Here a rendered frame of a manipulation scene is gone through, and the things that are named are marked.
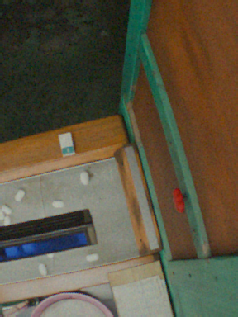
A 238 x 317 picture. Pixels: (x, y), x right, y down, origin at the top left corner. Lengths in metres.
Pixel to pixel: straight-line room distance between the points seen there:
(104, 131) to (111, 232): 0.29
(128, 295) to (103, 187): 0.33
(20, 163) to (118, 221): 0.33
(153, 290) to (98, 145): 0.45
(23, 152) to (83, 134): 0.19
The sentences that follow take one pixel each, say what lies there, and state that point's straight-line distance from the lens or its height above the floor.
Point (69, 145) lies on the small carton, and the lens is 1.20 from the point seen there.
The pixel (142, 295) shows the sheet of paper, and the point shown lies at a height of 0.78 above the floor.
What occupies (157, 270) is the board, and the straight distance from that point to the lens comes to 1.17.
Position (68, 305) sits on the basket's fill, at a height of 0.73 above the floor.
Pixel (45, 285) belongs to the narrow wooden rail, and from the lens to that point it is 1.18.
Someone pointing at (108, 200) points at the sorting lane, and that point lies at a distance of 1.21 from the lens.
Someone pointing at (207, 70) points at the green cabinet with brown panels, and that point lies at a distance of 0.51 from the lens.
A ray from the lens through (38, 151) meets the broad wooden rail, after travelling 1.23.
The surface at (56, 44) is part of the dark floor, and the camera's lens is 2.25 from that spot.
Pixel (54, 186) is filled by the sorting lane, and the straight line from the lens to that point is 1.22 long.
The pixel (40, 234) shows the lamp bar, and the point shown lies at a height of 1.11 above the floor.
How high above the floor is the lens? 1.94
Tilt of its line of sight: 75 degrees down
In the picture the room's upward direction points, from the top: 8 degrees clockwise
